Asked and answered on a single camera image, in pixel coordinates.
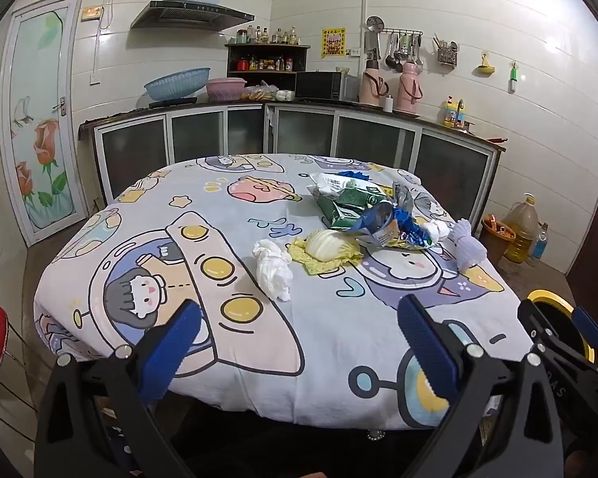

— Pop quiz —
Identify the flower painted glass door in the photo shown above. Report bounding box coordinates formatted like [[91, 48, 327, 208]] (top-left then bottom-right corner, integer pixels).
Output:
[[0, 0, 88, 247]]

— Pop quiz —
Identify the blue plastic wrapper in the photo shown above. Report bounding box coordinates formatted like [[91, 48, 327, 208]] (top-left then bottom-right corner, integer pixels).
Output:
[[393, 208, 437, 249]]

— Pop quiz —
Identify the glass door kitchen cabinet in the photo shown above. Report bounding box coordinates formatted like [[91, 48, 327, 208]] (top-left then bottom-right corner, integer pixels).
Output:
[[79, 101, 506, 240]]

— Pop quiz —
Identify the yellow dish cloth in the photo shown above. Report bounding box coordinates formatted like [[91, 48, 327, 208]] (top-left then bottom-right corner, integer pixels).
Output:
[[286, 236, 364, 276]]

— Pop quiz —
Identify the black microwave oven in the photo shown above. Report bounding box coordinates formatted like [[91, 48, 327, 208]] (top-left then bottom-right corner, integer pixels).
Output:
[[295, 71, 360, 102]]

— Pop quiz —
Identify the brown plastic bin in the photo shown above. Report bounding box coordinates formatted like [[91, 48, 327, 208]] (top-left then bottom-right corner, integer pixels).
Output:
[[479, 214, 516, 264]]

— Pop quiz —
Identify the green white snack packet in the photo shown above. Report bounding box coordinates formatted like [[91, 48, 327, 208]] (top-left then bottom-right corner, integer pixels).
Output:
[[315, 184, 394, 232]]

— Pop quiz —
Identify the clear bag of food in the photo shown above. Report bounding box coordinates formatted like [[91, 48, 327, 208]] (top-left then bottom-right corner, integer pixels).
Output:
[[242, 81, 280, 103]]

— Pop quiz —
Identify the metal chopstick holder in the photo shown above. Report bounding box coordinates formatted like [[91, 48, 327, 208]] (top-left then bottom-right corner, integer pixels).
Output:
[[433, 34, 460, 67]]

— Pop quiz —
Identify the pink plastic basin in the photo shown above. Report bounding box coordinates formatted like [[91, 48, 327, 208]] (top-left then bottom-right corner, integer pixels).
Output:
[[205, 78, 247, 102]]

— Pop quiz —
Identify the white paper ball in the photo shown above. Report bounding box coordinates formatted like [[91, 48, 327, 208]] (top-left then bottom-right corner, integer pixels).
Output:
[[423, 219, 452, 244]]

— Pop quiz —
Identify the row of sauce jars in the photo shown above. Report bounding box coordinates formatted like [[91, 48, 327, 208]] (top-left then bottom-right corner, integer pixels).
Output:
[[236, 56, 295, 72]]

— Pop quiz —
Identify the yellow dish soap bottle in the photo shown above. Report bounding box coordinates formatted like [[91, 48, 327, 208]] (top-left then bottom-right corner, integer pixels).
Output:
[[443, 96, 466, 127]]

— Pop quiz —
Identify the row of hanging kitchen utensils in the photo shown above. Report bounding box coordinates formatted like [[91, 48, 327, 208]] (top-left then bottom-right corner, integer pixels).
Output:
[[364, 15, 425, 74]]

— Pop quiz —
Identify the white green wrapper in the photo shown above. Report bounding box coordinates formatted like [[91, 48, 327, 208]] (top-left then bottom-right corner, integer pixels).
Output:
[[307, 172, 364, 196]]

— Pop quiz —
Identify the yellow wall poster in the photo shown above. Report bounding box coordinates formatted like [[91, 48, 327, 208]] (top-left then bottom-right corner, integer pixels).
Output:
[[321, 28, 346, 58]]

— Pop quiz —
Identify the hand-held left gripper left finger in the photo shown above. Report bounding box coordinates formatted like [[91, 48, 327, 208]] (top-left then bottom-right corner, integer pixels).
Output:
[[34, 299, 205, 478]]

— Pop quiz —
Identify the row of condiment bottles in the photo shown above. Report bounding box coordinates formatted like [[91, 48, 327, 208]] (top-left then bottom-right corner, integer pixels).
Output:
[[236, 25, 302, 45]]

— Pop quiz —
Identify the pink thermos flask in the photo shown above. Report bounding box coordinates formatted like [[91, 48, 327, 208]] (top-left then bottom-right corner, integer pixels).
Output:
[[395, 63, 423, 114], [359, 58, 390, 107]]

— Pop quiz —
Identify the white tissue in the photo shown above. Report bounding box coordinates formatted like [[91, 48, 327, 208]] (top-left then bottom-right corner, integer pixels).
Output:
[[252, 239, 294, 303]]

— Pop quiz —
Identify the napa cabbage piece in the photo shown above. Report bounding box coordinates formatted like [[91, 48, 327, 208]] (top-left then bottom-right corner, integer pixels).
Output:
[[305, 229, 348, 261]]

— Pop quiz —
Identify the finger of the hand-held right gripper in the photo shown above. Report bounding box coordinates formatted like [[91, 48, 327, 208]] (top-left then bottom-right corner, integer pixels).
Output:
[[517, 299, 574, 355], [572, 305, 598, 364]]

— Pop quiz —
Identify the blue foil packet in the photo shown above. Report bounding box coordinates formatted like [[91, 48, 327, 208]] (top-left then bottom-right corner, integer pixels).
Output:
[[346, 200, 414, 250]]

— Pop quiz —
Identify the blue plastic basket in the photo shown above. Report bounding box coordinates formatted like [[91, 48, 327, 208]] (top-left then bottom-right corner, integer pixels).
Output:
[[144, 67, 211, 102]]

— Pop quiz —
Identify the large cooking oil jug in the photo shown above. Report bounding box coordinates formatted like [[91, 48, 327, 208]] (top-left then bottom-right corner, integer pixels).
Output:
[[501, 193, 540, 264]]

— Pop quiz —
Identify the clear water bottle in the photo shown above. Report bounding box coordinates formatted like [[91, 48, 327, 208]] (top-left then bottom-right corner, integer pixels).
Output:
[[528, 222, 550, 267]]

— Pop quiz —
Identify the cartoon printed tablecloth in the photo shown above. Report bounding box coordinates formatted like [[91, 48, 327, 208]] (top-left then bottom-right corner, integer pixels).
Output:
[[32, 153, 534, 431]]

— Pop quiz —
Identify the black yellow-rimmed trash bin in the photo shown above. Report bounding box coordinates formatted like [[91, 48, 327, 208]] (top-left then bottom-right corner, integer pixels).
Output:
[[525, 288, 596, 364]]

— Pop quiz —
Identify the dark wooden spice shelf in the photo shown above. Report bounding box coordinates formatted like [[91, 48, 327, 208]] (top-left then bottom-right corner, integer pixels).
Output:
[[225, 42, 311, 90]]

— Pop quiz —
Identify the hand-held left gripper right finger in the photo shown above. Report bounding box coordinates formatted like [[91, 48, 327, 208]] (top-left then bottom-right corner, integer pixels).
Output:
[[396, 294, 564, 478]]

